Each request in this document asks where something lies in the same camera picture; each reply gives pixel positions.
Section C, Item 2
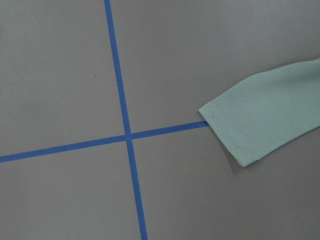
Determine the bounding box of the light green long-sleeve shirt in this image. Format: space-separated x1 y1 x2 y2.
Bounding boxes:
199 59 320 167

